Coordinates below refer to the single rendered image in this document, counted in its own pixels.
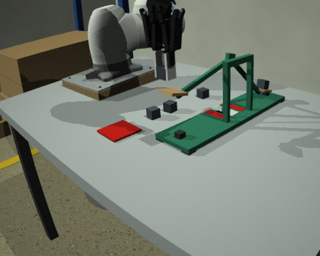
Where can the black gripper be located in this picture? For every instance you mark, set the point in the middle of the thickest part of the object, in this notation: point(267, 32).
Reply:
point(154, 20)

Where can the flat red square plate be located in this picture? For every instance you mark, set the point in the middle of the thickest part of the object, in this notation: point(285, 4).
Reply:
point(118, 131)

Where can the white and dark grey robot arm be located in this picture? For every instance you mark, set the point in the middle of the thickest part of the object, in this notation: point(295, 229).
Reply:
point(112, 35)

